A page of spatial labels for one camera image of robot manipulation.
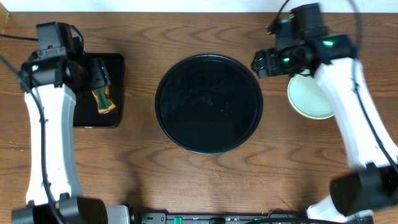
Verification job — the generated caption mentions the orange green scrubbing sponge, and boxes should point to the orange green scrubbing sponge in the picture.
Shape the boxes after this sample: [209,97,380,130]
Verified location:
[91,86,116,114]

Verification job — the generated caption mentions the mint plate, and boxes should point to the mint plate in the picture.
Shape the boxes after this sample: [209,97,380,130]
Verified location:
[287,70,334,119]

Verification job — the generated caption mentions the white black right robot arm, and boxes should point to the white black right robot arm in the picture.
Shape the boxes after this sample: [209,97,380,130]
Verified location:
[251,3,397,223]

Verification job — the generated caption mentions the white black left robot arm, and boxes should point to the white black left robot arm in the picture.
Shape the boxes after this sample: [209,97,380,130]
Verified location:
[12,22,132,223]

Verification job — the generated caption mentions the rectangular black tray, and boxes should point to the rectangular black tray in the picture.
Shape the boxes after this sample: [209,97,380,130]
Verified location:
[73,53,125,128]

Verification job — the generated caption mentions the round black tray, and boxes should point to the round black tray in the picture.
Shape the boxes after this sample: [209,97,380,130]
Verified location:
[155,54,263,154]

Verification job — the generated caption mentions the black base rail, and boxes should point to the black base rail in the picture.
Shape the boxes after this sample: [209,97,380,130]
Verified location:
[130,212,374,224]

